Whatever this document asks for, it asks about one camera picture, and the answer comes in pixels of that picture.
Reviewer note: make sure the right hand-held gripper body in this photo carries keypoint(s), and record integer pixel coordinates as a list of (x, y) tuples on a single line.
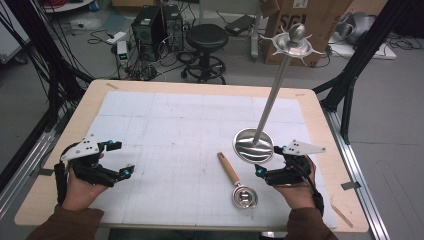
[(293, 173)]

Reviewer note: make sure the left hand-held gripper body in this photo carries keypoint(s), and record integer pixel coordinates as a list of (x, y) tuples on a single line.
[(83, 148)]

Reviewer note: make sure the tall metal utensil stand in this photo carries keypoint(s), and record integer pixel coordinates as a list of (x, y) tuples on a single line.
[(271, 100)]

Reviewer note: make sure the person's right hand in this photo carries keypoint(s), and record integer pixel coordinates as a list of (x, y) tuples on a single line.
[(300, 195)]

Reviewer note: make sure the person's left hand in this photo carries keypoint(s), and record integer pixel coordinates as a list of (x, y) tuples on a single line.
[(80, 193)]

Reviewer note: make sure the grey tape strip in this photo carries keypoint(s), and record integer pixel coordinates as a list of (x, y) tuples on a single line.
[(350, 185), (46, 172)]

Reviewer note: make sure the white grid mat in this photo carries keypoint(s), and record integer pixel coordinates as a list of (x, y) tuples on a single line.
[(173, 150)]

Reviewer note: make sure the tan tape strip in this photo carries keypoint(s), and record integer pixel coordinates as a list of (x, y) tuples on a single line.
[(341, 215)]

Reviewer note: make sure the white power supply unit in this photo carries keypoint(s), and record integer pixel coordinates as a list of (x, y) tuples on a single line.
[(122, 53)]

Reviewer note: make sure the white power strip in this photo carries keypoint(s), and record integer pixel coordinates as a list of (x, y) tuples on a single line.
[(116, 37)]

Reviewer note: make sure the grey metal stand leg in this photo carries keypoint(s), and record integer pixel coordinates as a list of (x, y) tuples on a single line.
[(255, 33)]

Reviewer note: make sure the large black computer tower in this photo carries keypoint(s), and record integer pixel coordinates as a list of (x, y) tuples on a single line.
[(148, 30)]

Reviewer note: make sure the black flat laptop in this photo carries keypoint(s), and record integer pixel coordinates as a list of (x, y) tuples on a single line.
[(240, 24)]

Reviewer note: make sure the slim black computer tower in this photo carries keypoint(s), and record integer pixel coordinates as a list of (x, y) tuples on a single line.
[(174, 26)]

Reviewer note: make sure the black round stool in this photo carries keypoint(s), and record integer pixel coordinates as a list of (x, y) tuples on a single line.
[(206, 36)]

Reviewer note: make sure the large cardboard box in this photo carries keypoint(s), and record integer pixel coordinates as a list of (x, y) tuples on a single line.
[(320, 20)]

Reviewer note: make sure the white flat board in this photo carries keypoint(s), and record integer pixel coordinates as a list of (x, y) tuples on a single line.
[(383, 51)]

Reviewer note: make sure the round white table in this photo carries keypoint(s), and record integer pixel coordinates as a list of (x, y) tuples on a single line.
[(66, 5)]

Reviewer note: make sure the grey helmet-like device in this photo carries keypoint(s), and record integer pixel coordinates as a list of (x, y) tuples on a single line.
[(355, 26)]

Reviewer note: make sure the aluminium rail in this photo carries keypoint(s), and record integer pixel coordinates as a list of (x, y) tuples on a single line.
[(23, 173), (356, 173)]

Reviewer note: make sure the black metal frame post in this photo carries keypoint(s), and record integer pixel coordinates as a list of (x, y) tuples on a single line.
[(363, 53), (50, 66)]

